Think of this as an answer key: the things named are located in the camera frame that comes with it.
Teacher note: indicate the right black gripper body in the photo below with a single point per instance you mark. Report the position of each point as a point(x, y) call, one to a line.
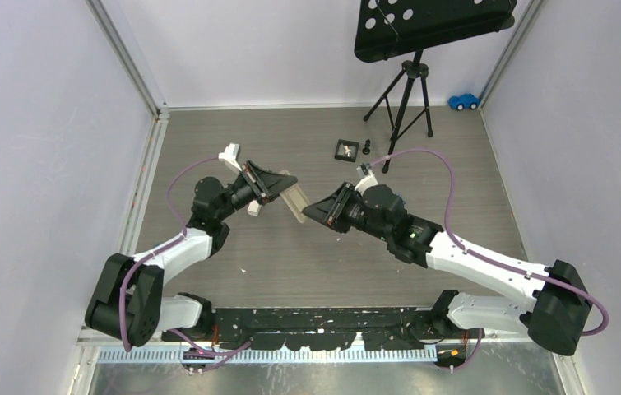
point(350, 213)

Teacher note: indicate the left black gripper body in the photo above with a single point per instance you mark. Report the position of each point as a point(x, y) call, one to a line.
point(255, 184)

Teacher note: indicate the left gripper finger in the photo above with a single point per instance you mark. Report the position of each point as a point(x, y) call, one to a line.
point(270, 179)
point(270, 194)

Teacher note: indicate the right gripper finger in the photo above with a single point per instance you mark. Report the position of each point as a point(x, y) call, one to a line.
point(336, 196)
point(321, 213)

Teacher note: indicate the white beige remote control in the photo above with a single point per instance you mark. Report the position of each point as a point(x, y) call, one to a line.
point(296, 200)

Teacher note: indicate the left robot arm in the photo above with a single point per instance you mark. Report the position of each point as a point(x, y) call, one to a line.
point(128, 302)

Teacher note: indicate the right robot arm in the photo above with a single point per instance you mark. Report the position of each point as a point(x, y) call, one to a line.
point(546, 303)

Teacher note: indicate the small black square box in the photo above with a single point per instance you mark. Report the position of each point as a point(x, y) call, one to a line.
point(346, 150)

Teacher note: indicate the black chess piece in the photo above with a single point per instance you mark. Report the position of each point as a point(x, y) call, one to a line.
point(367, 147)

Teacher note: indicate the blue toy car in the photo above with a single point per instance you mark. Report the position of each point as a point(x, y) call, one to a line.
point(465, 101)

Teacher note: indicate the black music stand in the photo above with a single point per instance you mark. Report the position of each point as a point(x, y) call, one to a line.
point(389, 29)

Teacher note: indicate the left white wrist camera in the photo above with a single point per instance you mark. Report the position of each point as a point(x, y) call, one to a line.
point(229, 156)

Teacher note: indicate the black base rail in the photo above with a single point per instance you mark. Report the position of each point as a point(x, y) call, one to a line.
point(323, 329)

